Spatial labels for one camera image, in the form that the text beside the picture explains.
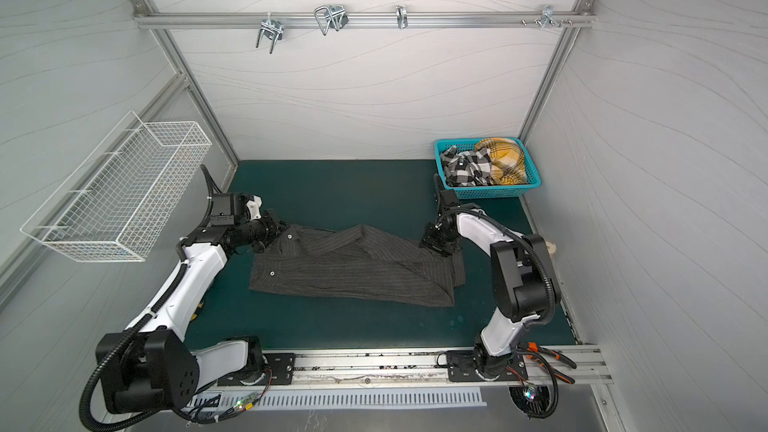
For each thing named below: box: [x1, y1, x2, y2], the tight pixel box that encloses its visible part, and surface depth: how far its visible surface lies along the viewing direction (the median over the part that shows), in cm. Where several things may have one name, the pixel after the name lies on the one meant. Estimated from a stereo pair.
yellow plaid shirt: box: [475, 138, 528, 185], surface depth 109 cm
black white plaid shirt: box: [440, 145, 494, 187], surface depth 109 cm
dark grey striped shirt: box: [250, 224, 466, 307], surface depth 91 cm
